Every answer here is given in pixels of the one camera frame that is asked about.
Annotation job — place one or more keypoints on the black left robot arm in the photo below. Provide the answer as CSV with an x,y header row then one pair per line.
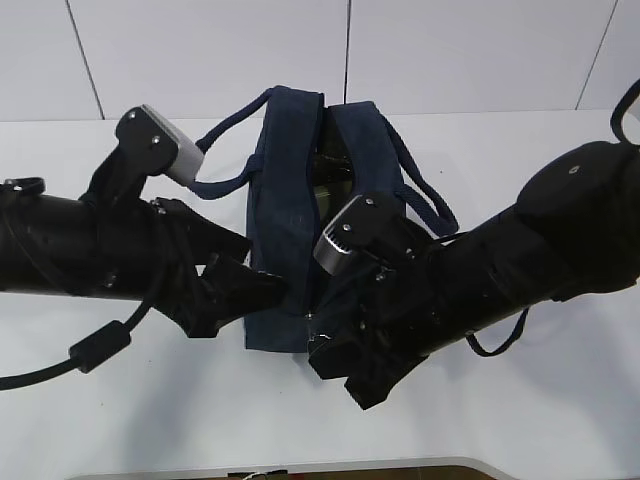
x,y
49,246

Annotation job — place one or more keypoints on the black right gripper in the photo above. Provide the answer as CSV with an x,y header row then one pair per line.
x,y
426,297

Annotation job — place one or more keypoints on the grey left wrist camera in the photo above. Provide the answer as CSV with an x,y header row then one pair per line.
x,y
152,145

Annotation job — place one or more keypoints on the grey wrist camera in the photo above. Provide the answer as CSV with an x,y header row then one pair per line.
x,y
362,227
152,145

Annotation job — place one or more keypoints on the glass container with green lid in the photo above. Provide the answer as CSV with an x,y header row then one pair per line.
x,y
330,199

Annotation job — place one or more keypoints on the dark navy insulated lunch bag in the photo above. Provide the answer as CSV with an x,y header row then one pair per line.
x,y
283,219

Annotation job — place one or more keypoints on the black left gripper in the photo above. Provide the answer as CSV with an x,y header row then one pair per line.
x,y
188,268

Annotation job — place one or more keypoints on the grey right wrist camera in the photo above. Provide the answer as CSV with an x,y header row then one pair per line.
x,y
362,227

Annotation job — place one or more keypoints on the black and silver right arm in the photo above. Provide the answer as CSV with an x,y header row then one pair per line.
x,y
573,230

